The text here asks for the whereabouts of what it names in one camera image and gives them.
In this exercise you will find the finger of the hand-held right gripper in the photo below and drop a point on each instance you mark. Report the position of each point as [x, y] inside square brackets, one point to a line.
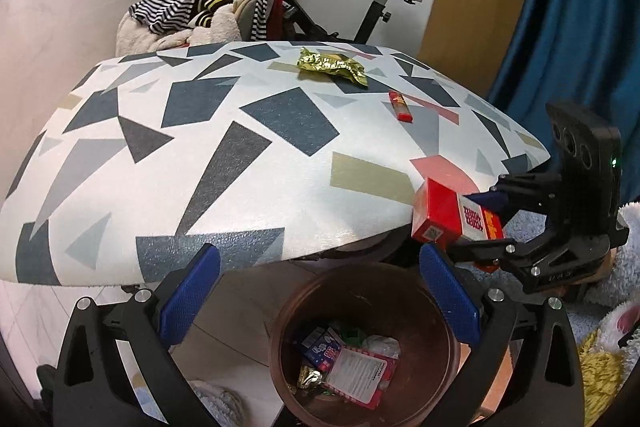
[490, 252]
[525, 192]

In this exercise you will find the white fluffy cloth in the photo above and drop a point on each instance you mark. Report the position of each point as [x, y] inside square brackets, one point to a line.
[215, 402]

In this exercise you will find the green clear plastic wrapper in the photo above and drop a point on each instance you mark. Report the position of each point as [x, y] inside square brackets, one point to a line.
[354, 336]

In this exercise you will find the red cloth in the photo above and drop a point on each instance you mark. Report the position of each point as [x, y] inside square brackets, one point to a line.
[276, 14]

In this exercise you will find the brown round bin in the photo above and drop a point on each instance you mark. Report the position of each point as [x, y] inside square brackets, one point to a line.
[370, 297]

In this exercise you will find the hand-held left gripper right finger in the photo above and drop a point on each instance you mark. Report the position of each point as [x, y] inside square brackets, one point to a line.
[450, 302]

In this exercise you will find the blue curtain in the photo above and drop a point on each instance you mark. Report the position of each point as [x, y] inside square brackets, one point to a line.
[575, 32]

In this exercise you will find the white fluffy blanket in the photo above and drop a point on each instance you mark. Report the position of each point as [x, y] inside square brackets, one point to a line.
[625, 267]

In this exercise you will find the gold foil wrapper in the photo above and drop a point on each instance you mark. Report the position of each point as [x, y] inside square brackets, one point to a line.
[325, 63]

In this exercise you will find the white plush toy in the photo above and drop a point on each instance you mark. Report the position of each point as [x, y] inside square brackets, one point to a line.
[620, 322]

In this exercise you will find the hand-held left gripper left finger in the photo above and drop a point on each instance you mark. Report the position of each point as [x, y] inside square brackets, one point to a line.
[190, 297]

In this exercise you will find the pink and white card packet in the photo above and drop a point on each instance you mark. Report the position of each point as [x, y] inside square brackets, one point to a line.
[357, 374]

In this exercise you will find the red snack stick wrapper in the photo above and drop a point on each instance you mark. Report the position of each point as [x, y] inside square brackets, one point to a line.
[401, 107]

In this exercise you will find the red cardboard box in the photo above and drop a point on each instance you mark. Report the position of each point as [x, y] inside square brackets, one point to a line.
[440, 212]

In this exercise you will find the white plastic bag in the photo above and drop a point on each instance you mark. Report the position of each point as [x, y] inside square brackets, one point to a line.
[382, 347]

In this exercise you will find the yellow plush toy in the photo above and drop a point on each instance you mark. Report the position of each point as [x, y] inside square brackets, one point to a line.
[600, 372]

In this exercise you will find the chair with clothes pile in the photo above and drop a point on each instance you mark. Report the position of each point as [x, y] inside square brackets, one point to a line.
[145, 37]

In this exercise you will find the blue packet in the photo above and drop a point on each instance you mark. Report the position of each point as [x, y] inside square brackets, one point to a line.
[322, 349]

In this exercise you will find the green and gold wrapper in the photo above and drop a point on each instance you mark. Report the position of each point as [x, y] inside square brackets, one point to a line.
[310, 377]

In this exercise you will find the orange wooden panel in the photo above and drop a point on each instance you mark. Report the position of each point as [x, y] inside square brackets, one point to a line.
[475, 7]

